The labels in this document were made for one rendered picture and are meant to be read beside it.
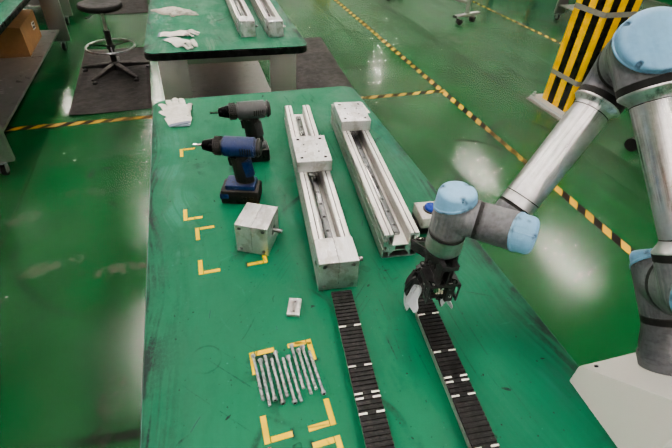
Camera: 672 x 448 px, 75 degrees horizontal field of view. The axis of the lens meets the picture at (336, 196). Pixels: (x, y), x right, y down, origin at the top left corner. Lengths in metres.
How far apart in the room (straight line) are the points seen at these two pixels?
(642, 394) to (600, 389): 0.10
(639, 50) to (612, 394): 0.63
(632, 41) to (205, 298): 1.02
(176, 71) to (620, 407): 2.53
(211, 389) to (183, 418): 0.07
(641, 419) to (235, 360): 0.78
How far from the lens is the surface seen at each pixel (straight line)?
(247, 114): 1.52
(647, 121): 0.92
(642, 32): 0.91
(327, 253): 1.10
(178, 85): 2.85
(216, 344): 1.07
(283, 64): 2.86
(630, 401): 1.03
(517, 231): 0.86
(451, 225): 0.87
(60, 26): 5.34
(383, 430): 0.93
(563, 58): 4.32
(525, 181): 1.00
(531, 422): 1.06
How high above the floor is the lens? 1.65
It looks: 37 degrees down
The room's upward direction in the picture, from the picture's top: 3 degrees clockwise
